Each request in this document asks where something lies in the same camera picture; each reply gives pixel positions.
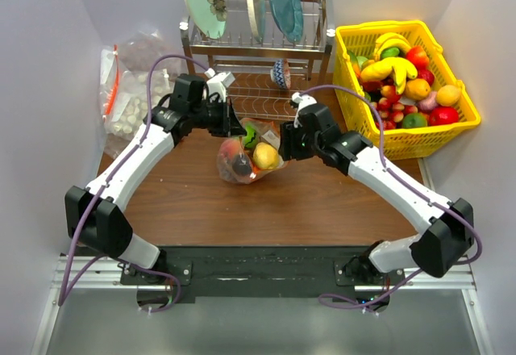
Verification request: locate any clear orange-zipper zip bag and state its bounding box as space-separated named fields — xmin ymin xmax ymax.
xmin=216 ymin=118 xmax=289 ymax=184

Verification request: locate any red tomato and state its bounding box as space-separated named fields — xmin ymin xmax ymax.
xmin=405 ymin=45 xmax=430 ymax=69

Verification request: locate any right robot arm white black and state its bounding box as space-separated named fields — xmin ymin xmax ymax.
xmin=279 ymin=102 xmax=474 ymax=285

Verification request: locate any aluminium frame rail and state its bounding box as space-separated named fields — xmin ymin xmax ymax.
xmin=30 ymin=252 xmax=126 ymax=355

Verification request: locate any metal dish rack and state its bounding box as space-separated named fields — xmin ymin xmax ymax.
xmin=179 ymin=0 xmax=335 ymax=122

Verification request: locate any yellow banana bunch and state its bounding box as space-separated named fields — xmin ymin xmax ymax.
xmin=360 ymin=32 xmax=418 ymax=94

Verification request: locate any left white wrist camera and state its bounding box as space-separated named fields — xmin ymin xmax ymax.
xmin=204 ymin=68 xmax=235 ymax=102

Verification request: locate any red small apple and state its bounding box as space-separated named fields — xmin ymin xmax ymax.
xmin=418 ymin=69 xmax=435 ymax=86

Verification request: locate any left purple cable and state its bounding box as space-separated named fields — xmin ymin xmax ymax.
xmin=58 ymin=54 xmax=213 ymax=307

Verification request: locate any green lime in basket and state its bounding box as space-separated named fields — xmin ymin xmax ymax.
xmin=402 ymin=112 xmax=428 ymax=129

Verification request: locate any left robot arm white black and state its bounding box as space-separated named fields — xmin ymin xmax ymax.
xmin=64 ymin=72 xmax=246 ymax=284

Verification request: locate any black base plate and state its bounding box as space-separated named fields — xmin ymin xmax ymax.
xmin=120 ymin=244 xmax=406 ymax=306

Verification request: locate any purple sweet potato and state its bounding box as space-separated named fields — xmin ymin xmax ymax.
xmin=416 ymin=90 xmax=439 ymax=114

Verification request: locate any teal blue plate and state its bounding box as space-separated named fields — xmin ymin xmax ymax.
xmin=269 ymin=0 xmax=304 ymax=44

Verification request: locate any mint green floral plate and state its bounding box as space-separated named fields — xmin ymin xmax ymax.
xmin=185 ymin=0 xmax=227 ymax=40

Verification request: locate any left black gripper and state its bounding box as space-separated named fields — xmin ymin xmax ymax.
xmin=190 ymin=96 xmax=248 ymax=138

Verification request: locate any pink yellow peach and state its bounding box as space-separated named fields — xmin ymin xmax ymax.
xmin=218 ymin=138 xmax=243 ymax=164

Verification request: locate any zip bag with white pieces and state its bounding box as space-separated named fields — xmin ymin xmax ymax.
xmin=98 ymin=45 xmax=181 ymax=158

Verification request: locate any blue patterned bowl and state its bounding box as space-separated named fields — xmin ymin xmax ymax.
xmin=270 ymin=59 xmax=291 ymax=90

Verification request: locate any yellow mango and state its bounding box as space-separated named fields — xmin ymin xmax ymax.
xmin=404 ymin=78 xmax=431 ymax=101

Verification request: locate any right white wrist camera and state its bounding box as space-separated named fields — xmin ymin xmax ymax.
xmin=291 ymin=92 xmax=317 ymax=128

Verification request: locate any yellow lemon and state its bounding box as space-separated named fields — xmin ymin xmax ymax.
xmin=435 ymin=85 xmax=461 ymax=107

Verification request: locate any dark purple plum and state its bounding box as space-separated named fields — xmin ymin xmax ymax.
xmin=231 ymin=155 xmax=253 ymax=178

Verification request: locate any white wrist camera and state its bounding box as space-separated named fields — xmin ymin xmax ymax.
xmin=291 ymin=92 xmax=317 ymax=128
xmin=204 ymin=68 xmax=235 ymax=102

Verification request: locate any yellow pear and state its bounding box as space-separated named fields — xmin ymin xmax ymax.
xmin=252 ymin=142 xmax=279 ymax=169

